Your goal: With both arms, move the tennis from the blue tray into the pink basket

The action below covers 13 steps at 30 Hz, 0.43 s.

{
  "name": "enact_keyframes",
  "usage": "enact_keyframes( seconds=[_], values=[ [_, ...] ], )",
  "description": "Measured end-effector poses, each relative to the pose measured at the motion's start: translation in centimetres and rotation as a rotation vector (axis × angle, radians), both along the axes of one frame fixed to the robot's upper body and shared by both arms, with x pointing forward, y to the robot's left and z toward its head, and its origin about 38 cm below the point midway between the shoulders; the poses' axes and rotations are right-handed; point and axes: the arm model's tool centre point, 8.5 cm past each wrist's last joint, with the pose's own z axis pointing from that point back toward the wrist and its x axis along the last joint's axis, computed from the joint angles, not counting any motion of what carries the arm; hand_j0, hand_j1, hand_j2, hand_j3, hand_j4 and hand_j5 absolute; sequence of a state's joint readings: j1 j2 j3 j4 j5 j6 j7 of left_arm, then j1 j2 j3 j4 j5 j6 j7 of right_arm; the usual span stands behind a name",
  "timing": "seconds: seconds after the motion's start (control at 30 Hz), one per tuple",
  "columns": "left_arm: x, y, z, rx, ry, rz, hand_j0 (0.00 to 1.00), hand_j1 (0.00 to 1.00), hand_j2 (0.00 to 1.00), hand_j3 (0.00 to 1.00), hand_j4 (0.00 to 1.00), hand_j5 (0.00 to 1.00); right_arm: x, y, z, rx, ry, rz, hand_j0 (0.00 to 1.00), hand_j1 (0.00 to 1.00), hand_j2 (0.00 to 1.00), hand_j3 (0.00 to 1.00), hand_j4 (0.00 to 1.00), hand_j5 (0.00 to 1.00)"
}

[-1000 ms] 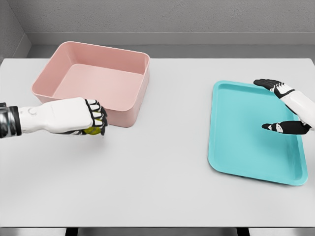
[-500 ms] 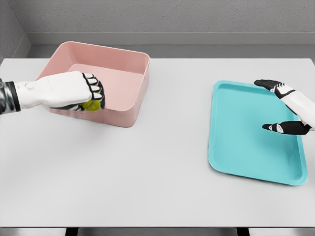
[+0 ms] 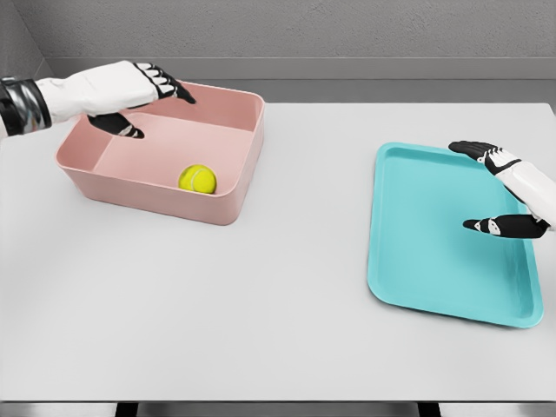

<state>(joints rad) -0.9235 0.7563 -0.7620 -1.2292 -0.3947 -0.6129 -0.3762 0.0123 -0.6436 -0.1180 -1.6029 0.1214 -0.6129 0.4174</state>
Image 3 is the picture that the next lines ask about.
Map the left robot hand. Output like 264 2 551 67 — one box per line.
70 60 197 141

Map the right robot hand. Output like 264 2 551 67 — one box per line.
447 140 556 240

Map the yellow tennis ball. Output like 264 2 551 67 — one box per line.
177 163 218 195

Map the pink plastic basket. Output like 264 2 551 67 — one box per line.
55 80 267 228

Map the blue plastic tray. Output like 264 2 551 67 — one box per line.
367 141 545 330

